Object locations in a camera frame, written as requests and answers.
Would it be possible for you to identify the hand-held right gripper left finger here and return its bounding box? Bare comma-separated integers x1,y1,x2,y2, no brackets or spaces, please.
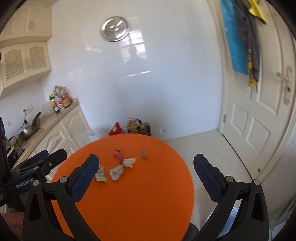
23,154,100,241

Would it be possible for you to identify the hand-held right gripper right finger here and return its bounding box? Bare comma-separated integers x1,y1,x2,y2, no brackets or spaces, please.
193,153,270,241

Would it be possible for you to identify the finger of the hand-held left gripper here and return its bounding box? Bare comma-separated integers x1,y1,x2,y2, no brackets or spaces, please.
20,150,50,169
39,149,68,175

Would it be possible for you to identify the yellow striped wrapper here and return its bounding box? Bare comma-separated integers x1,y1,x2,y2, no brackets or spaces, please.
95,165,107,183

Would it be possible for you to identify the beige wrapper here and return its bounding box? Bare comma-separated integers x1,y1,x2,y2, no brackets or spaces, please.
109,165,125,181

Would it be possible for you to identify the white wrapper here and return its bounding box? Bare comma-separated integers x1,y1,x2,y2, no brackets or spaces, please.
122,158,137,168

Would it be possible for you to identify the steel wok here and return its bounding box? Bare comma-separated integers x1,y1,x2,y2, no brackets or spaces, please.
17,112,42,139

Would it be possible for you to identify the cream base cabinet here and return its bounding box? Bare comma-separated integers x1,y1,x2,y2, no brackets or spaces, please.
9,97,92,176

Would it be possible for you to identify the white plastic bag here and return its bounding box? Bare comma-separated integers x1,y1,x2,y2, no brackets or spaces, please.
81,130,100,143

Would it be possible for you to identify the clear plastic jug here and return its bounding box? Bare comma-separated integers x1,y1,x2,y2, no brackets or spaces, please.
41,102,52,116

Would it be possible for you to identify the green bottle with yellow cap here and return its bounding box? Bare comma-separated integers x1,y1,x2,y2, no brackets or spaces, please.
48,93,61,114

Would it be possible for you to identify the person's leg in grey pants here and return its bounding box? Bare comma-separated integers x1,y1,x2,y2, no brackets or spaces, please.
188,221,200,241

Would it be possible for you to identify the round orange table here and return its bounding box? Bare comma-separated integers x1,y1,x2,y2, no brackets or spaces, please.
50,135,195,241

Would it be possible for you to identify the red rice bag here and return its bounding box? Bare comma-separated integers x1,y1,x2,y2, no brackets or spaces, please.
109,122,126,136

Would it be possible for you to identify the dark sauce bottle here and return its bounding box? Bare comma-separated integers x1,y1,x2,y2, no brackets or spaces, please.
61,88,71,109

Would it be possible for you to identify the yellow cooking oil bottle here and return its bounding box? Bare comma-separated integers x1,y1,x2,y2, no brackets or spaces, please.
127,118,139,134

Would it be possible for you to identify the dark patterned bag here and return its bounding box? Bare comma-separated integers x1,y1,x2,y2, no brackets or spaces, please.
134,119,151,137

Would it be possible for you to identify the white panel door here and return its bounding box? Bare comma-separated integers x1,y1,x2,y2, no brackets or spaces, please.
222,0,296,186

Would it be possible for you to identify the blue hanging cloth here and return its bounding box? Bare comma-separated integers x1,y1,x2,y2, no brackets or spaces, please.
221,0,250,75

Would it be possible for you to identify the grey hanging apron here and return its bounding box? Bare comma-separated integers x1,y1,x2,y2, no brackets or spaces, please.
235,0,260,87

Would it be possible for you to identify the yellow hanging cloth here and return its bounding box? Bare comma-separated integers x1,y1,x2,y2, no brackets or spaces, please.
248,0,266,25

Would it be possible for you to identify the cream wall cabinet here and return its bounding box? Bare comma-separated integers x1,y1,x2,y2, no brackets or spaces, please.
0,5,52,43
0,41,53,100

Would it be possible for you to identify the cream door handle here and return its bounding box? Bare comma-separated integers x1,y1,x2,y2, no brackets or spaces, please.
277,66,293,105

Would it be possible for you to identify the round silver wall lid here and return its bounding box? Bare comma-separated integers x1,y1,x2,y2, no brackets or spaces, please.
100,17,130,42

